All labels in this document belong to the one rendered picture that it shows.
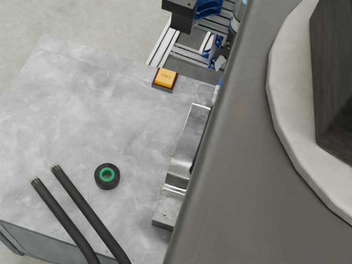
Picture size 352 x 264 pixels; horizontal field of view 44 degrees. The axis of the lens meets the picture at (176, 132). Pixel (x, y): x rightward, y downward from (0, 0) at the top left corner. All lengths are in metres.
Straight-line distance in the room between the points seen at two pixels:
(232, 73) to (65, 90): 1.46
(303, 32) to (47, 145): 1.37
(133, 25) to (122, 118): 1.38
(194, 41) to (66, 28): 0.81
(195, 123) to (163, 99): 0.19
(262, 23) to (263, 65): 0.02
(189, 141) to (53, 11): 1.76
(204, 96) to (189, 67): 0.92
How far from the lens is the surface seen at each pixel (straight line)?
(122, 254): 1.24
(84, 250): 1.29
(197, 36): 2.54
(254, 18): 0.17
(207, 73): 2.39
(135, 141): 1.48
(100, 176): 1.40
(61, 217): 1.34
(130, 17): 2.88
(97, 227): 1.29
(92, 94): 1.58
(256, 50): 0.16
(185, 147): 1.36
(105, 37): 2.77
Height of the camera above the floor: 2.13
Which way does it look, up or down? 62 degrees down
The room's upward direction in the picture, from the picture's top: 11 degrees clockwise
